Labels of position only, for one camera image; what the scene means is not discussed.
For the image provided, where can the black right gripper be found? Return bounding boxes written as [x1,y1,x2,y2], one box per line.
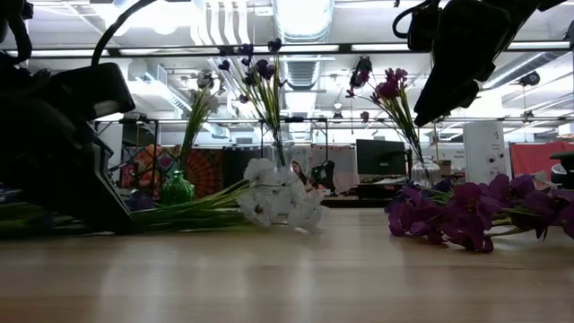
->
[412,0,544,128]

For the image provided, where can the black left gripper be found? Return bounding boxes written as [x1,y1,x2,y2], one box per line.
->
[0,66,135,235]

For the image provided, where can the blue artificial flower bunch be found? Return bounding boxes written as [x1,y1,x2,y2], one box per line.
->
[392,178,455,203]
[218,38,289,170]
[0,190,157,237]

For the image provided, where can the purple artificial flower bunch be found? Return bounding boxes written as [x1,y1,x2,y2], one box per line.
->
[344,56,425,165]
[386,172,574,254]

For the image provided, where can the white artificial flower bunch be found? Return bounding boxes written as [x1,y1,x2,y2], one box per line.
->
[132,181,325,233]
[132,156,297,225]
[178,69,222,174]

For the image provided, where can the green glass vase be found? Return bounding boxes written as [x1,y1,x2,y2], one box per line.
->
[160,169,196,207]

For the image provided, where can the ribbed clear glass vase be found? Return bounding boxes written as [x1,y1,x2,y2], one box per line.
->
[410,154,443,189]

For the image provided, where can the smooth clear glass vase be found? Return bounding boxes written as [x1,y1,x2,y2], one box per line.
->
[268,141,295,172]

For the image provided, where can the white cabinet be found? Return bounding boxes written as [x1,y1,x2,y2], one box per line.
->
[463,120,516,186]

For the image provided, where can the black computer monitor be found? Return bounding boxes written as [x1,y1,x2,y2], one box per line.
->
[356,138,408,177]

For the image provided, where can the black ceiling spotlight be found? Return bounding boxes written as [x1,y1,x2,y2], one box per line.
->
[518,70,542,88]
[356,56,373,89]

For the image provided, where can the orange mandala tapestry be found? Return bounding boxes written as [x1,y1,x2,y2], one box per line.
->
[119,144,225,201]

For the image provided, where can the red partition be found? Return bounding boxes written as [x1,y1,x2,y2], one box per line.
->
[509,142,574,181]

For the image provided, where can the pink cloth partition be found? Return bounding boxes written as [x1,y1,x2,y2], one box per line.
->
[309,145,360,195]

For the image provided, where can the black panel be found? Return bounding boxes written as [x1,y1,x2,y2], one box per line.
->
[222,146,271,190]

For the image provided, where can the black office chair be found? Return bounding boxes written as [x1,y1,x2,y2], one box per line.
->
[550,151,574,190]

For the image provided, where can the person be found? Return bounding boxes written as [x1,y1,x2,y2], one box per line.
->
[291,160,315,193]

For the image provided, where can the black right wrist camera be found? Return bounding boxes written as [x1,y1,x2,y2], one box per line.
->
[405,0,445,53]

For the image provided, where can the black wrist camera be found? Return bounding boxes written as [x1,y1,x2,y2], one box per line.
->
[405,0,445,53]
[42,61,137,121]

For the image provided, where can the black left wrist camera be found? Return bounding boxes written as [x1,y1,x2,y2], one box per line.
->
[42,61,137,121]

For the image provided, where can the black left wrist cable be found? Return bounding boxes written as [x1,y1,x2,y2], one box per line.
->
[91,0,156,66]

